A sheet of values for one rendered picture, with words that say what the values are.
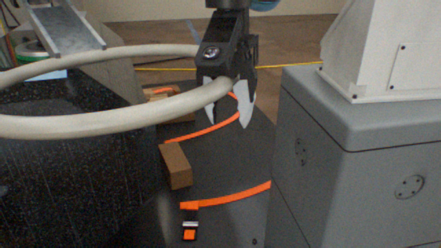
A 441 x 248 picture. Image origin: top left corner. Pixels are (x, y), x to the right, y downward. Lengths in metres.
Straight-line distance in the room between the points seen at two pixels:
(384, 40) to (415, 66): 0.11
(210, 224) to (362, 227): 0.83
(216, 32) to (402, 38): 0.45
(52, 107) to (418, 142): 1.00
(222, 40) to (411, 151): 0.52
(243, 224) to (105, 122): 1.22
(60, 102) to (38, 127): 0.65
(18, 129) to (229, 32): 0.30
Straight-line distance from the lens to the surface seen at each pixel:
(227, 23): 0.46
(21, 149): 1.18
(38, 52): 1.17
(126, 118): 0.40
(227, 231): 1.52
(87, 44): 0.93
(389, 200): 0.87
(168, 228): 1.55
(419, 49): 0.80
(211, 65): 0.41
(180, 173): 1.68
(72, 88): 1.08
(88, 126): 0.40
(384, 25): 0.74
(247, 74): 0.48
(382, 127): 0.71
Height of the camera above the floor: 1.16
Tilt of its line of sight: 29 degrees down
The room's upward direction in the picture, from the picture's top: straight up
